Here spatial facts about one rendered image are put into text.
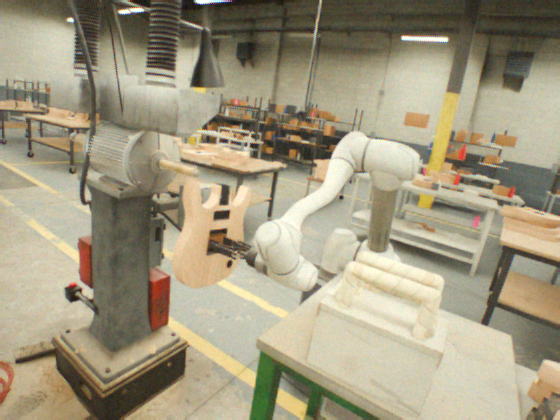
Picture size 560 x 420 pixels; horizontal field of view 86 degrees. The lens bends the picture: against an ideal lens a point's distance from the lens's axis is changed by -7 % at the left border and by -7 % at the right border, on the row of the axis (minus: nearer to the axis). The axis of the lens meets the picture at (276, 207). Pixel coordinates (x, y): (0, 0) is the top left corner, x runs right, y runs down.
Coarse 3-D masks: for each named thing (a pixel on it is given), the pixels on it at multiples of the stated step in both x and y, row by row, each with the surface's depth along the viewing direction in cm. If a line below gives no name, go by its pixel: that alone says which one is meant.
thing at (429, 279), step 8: (360, 256) 76; (368, 256) 75; (376, 256) 75; (368, 264) 75; (376, 264) 74; (384, 264) 73; (392, 264) 72; (400, 264) 72; (392, 272) 72; (400, 272) 71; (408, 272) 70; (416, 272) 70; (424, 272) 69; (416, 280) 70; (424, 280) 69; (432, 280) 68; (440, 280) 68
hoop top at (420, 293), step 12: (348, 264) 69; (360, 264) 69; (360, 276) 68; (372, 276) 66; (384, 276) 65; (396, 276) 65; (396, 288) 64; (408, 288) 63; (420, 288) 62; (432, 288) 62; (420, 300) 62
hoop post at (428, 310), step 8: (424, 304) 62; (432, 304) 61; (424, 312) 62; (432, 312) 61; (416, 320) 64; (424, 320) 62; (432, 320) 62; (416, 328) 63; (424, 328) 62; (416, 336) 63
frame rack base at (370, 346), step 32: (320, 320) 73; (352, 320) 69; (384, 320) 69; (448, 320) 72; (320, 352) 74; (352, 352) 70; (384, 352) 66; (416, 352) 63; (352, 384) 71; (384, 384) 67; (416, 384) 64; (416, 416) 65
